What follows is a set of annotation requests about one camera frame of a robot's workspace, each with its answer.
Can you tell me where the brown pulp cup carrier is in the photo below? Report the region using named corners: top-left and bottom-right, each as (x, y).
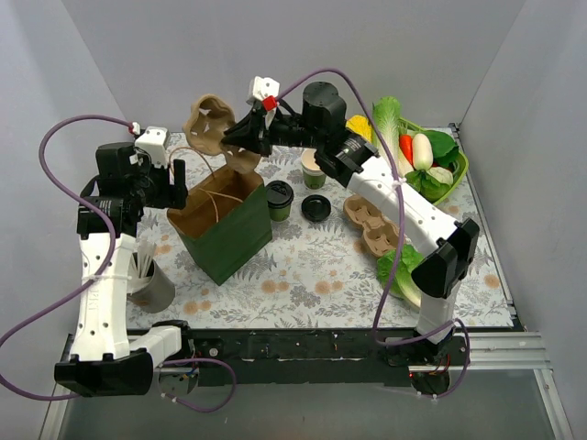
top-left (183, 94), bottom-right (260, 174)

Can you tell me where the green brown paper bag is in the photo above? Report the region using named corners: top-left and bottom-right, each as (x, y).
top-left (167, 165), bottom-right (272, 286)

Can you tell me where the green paper coffee cup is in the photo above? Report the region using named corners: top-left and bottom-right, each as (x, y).
top-left (266, 180), bottom-right (294, 222)

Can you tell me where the grey straw holder cup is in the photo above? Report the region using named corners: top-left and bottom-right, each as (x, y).
top-left (127, 260), bottom-right (176, 314)

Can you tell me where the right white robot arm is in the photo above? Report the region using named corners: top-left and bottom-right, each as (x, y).
top-left (222, 76), bottom-right (480, 365)

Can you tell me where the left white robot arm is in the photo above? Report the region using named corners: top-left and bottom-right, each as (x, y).
top-left (54, 140), bottom-right (195, 397)

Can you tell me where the yellow cabbage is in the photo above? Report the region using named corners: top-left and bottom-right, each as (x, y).
top-left (346, 115), bottom-right (372, 142)

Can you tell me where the tall green napa cabbage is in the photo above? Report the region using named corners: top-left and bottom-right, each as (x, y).
top-left (371, 96), bottom-right (401, 162)

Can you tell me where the floral patterned table mat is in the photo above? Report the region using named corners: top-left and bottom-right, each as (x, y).
top-left (91, 127), bottom-right (515, 330)

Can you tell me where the red orange pepper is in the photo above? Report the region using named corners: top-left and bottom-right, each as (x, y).
top-left (399, 134), bottom-right (413, 164)

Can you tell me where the white radish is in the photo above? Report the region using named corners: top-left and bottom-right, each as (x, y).
top-left (412, 133), bottom-right (434, 171)

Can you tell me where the dark green leafy vegetable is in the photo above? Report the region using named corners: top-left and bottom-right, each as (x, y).
top-left (404, 130), bottom-right (460, 204)

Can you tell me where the small white bok choy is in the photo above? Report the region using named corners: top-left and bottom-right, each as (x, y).
top-left (426, 167), bottom-right (453, 186)

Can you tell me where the green plastic vegetable basket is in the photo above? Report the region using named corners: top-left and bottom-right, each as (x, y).
top-left (399, 117), bottom-right (469, 204)

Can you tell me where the green lettuce on mat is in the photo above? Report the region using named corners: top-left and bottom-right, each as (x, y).
top-left (377, 244), bottom-right (424, 310)

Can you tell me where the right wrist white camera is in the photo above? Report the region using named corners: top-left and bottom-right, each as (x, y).
top-left (247, 76), bottom-right (280, 129)

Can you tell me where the wrist white camera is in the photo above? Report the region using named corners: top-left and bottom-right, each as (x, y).
top-left (135, 126), bottom-right (170, 169)
top-left (247, 76), bottom-right (280, 129)

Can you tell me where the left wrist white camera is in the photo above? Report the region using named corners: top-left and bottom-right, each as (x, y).
top-left (135, 126), bottom-right (170, 169)

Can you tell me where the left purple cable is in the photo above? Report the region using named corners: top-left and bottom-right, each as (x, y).
top-left (0, 114), bottom-right (238, 413)

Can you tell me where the purple cable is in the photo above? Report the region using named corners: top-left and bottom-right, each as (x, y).
top-left (263, 68), bottom-right (471, 399)
top-left (0, 114), bottom-right (238, 413)

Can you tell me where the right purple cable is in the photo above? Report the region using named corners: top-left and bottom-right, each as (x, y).
top-left (263, 68), bottom-right (471, 399)

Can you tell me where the aluminium frame rail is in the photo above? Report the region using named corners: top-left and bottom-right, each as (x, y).
top-left (68, 324), bottom-right (549, 369)

